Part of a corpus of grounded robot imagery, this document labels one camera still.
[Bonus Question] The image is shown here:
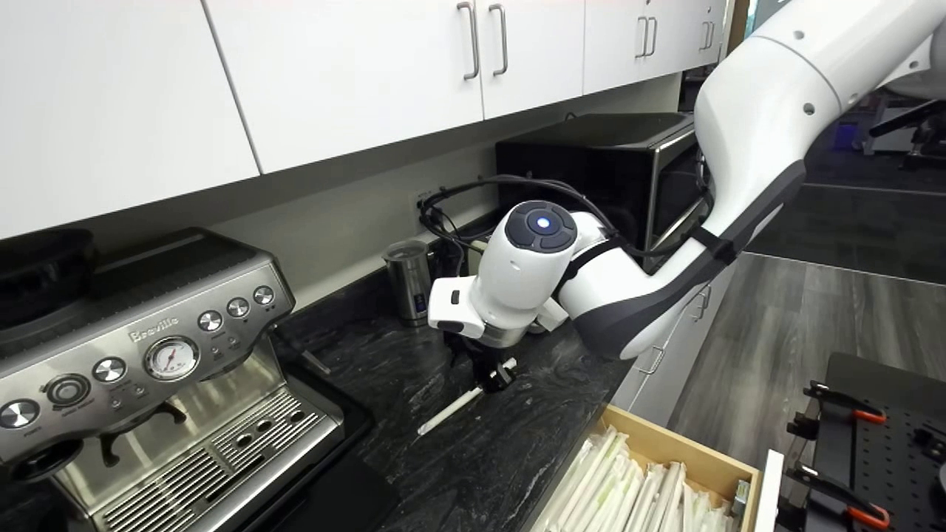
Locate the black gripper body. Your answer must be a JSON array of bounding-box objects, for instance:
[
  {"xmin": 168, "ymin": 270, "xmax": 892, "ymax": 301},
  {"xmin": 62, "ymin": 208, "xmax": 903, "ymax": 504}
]
[{"xmin": 447, "ymin": 331, "xmax": 508, "ymax": 383}]

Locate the white paper-wrapped straw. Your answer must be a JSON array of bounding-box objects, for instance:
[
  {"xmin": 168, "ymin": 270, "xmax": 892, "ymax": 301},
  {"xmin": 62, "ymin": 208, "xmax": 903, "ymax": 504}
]
[
  {"xmin": 539, "ymin": 432, "xmax": 635, "ymax": 532},
  {"xmin": 415, "ymin": 383, "xmax": 489, "ymax": 439},
  {"xmin": 635, "ymin": 461, "xmax": 694, "ymax": 532},
  {"xmin": 678, "ymin": 482, "xmax": 739, "ymax": 532},
  {"xmin": 588, "ymin": 449, "xmax": 659, "ymax": 532}
]

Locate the wooden drawer with white front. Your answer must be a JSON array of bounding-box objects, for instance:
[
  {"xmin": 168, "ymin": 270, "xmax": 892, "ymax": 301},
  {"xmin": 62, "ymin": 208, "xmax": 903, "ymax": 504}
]
[{"xmin": 526, "ymin": 402, "xmax": 790, "ymax": 532}]

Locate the silver toaster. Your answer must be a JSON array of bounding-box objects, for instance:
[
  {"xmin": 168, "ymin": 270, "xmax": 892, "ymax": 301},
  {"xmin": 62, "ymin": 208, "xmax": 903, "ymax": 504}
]
[{"xmin": 381, "ymin": 239, "xmax": 437, "ymax": 331}]

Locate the white lower cabinet door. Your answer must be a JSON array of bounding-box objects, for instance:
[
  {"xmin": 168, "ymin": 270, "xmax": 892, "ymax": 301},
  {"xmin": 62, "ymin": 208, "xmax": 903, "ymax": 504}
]
[{"xmin": 608, "ymin": 263, "xmax": 739, "ymax": 429}]

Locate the white cabinet door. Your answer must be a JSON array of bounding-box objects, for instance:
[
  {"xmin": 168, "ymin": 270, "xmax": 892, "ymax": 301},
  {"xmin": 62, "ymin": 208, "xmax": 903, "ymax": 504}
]
[
  {"xmin": 202, "ymin": 0, "xmax": 489, "ymax": 177},
  {"xmin": 579, "ymin": 0, "xmax": 733, "ymax": 96},
  {"xmin": 475, "ymin": 0, "xmax": 591, "ymax": 120},
  {"xmin": 608, "ymin": 263, "xmax": 739, "ymax": 429},
  {"xmin": 0, "ymin": 0, "xmax": 266, "ymax": 242}
]

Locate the black steel microwave oven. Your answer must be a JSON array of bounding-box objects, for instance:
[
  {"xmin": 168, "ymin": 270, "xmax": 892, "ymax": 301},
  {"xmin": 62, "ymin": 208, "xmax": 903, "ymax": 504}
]
[{"xmin": 495, "ymin": 109, "xmax": 715, "ymax": 263}]

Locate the white upper cabinet door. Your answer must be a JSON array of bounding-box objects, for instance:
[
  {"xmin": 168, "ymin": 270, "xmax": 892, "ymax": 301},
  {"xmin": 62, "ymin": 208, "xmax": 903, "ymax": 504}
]
[
  {"xmin": 202, "ymin": 0, "xmax": 489, "ymax": 177},
  {"xmin": 475, "ymin": 0, "xmax": 591, "ymax": 120},
  {"xmin": 579, "ymin": 0, "xmax": 733, "ymax": 96},
  {"xmin": 0, "ymin": 0, "xmax": 266, "ymax": 242}
]

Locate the silver espresso machine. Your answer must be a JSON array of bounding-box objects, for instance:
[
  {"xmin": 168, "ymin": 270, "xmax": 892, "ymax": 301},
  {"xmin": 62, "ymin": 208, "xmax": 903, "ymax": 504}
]
[{"xmin": 0, "ymin": 228, "xmax": 375, "ymax": 532}]

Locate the black perforated cart top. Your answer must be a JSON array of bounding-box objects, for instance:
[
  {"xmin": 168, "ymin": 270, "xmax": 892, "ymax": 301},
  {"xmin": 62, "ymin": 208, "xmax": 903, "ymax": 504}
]
[{"xmin": 777, "ymin": 347, "xmax": 946, "ymax": 532}]

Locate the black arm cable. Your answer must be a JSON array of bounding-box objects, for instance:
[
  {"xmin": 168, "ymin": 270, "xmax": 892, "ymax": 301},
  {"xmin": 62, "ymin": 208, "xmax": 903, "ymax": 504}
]
[{"xmin": 415, "ymin": 170, "xmax": 635, "ymax": 270}]

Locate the metal upper cabinet handle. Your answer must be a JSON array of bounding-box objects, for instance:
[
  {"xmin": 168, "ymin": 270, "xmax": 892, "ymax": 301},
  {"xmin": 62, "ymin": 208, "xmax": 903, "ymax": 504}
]
[
  {"xmin": 634, "ymin": 12, "xmax": 662, "ymax": 61},
  {"xmin": 483, "ymin": 0, "xmax": 515, "ymax": 80},
  {"xmin": 453, "ymin": 0, "xmax": 484, "ymax": 86}
]

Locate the black clamp with orange handle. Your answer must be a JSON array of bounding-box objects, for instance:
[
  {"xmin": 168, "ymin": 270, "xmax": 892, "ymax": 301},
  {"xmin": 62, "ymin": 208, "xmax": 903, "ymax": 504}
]
[
  {"xmin": 786, "ymin": 461, "xmax": 897, "ymax": 532},
  {"xmin": 802, "ymin": 377, "xmax": 892, "ymax": 429}
]

